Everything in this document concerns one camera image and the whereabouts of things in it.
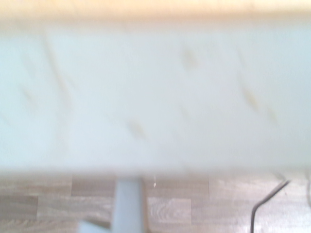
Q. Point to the white wooden drawer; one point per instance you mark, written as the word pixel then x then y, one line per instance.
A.
pixel 155 97

